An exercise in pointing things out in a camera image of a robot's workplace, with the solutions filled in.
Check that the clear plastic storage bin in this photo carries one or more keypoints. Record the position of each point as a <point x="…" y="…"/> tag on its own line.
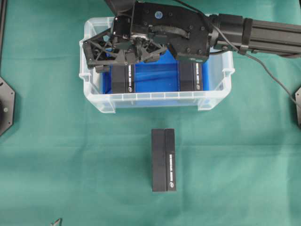
<point x="220" y="68"/>

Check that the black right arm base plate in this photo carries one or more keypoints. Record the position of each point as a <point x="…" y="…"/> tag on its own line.
<point x="298" y="106"/>

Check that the black RealSense D415 box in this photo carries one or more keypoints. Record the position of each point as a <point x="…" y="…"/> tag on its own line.
<point x="163" y="160"/>

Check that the black RealSense D435i box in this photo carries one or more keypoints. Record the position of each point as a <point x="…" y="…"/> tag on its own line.
<point x="123" y="79"/>
<point x="190" y="76"/>

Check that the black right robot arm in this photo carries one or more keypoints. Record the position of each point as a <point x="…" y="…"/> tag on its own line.
<point x="236" y="33"/>

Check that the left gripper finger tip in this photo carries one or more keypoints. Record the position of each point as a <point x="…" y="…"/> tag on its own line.
<point x="57" y="221"/>

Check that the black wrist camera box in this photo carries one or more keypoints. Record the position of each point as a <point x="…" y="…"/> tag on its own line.
<point x="120" y="6"/>

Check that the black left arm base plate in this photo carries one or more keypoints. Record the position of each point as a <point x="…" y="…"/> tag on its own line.
<point x="7" y="104"/>

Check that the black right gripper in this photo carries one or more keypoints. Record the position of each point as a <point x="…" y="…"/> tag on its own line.
<point x="147" y="31"/>

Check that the blue cloth bin liner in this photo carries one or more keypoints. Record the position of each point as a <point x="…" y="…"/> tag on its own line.
<point x="159" y="76"/>

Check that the black left frame rail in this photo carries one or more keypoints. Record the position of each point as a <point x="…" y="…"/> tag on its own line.
<point x="3" y="8"/>

